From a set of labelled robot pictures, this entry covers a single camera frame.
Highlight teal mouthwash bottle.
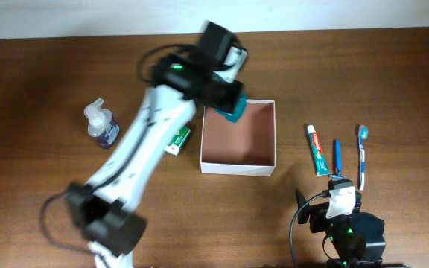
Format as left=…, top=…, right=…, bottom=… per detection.
left=215, top=93, right=247, bottom=123

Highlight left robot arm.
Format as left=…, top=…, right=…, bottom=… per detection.
left=65, top=22, right=247, bottom=267

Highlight white open cardboard box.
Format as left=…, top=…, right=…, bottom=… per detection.
left=200, top=99, right=276, bottom=176

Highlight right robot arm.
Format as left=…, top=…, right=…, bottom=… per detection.
left=289, top=179, right=386, bottom=268

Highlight blue disposable razor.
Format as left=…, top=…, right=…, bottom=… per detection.
left=330, top=140, right=345, bottom=181

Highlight green white soap box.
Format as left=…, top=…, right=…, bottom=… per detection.
left=165, top=127, right=191, bottom=156

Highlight blue white toothbrush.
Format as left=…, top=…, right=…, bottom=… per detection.
left=357, top=125, right=369, bottom=191

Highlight clear foaming soap pump bottle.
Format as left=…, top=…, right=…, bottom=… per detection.
left=84, top=98, right=121, bottom=149

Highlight green red toothpaste tube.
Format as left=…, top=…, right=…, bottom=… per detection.
left=306, top=125, right=330, bottom=176

